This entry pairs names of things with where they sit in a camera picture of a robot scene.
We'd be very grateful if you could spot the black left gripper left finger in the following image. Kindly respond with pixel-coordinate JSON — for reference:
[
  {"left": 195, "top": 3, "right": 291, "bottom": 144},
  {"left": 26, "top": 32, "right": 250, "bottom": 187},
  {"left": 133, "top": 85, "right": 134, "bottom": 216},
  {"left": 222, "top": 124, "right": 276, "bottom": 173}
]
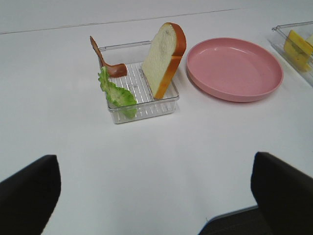
[{"left": 0, "top": 155, "right": 61, "bottom": 235}]

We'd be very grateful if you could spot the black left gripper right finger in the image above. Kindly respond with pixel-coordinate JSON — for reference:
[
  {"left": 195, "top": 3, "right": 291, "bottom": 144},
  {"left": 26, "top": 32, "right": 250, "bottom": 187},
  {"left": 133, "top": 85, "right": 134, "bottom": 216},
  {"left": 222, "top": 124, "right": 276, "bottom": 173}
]
[{"left": 251, "top": 152, "right": 313, "bottom": 235}]

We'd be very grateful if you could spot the green lettuce leaf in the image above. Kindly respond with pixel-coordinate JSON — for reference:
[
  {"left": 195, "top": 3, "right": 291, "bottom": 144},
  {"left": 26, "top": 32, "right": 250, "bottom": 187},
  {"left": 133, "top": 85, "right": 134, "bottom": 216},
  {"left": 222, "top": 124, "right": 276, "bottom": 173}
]
[{"left": 98, "top": 67, "right": 137, "bottom": 107}]

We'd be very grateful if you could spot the yellow cheese slice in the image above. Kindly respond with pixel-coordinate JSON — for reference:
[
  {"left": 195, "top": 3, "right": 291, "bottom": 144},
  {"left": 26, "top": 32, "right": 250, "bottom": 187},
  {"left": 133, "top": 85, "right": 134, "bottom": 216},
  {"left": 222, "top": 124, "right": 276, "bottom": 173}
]
[{"left": 284, "top": 30, "right": 313, "bottom": 72}]

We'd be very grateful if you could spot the brown bacon strip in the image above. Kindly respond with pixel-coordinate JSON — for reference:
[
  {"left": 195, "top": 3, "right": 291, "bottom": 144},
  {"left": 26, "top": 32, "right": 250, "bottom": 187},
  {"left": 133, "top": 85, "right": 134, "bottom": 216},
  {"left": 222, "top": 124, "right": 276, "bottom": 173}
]
[{"left": 89, "top": 36, "right": 127, "bottom": 77}]

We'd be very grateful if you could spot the bread slice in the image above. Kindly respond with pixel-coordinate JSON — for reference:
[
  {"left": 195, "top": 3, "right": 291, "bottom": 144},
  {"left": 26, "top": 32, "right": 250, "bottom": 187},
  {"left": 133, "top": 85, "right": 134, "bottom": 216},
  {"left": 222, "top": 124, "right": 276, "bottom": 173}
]
[
  {"left": 141, "top": 23, "right": 187, "bottom": 99},
  {"left": 306, "top": 35, "right": 313, "bottom": 47}
]

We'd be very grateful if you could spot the dark chair seat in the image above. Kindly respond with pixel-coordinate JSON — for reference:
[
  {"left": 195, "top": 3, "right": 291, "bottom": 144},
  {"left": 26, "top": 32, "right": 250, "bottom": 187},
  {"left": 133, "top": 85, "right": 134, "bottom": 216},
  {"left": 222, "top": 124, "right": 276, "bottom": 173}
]
[{"left": 199, "top": 205, "right": 272, "bottom": 235}]

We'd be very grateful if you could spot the pink round plate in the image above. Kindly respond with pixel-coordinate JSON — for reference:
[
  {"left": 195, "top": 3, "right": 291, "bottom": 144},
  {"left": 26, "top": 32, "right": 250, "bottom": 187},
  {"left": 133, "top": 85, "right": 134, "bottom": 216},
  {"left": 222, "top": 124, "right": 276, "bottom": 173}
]
[{"left": 186, "top": 38, "right": 284, "bottom": 102}]

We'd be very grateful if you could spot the clear plastic tray left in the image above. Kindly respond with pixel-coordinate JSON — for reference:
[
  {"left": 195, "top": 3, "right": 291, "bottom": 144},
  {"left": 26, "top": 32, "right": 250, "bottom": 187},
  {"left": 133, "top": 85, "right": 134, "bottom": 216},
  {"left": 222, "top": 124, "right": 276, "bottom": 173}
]
[{"left": 99, "top": 41, "right": 179, "bottom": 124}]

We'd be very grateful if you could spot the clear plastic tray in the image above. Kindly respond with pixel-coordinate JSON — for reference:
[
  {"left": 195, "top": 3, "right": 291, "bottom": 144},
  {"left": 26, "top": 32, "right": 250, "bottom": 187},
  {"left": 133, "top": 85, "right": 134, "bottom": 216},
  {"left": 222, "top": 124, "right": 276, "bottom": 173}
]
[
  {"left": 269, "top": 21, "right": 313, "bottom": 85},
  {"left": 99, "top": 41, "right": 179, "bottom": 124}
]

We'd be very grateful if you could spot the clear plastic tray right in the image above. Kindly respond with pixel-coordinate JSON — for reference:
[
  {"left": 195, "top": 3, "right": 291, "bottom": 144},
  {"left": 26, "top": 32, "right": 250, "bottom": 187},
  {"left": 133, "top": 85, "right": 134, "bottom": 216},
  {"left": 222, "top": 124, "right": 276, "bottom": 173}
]
[{"left": 269, "top": 21, "right": 313, "bottom": 85}]

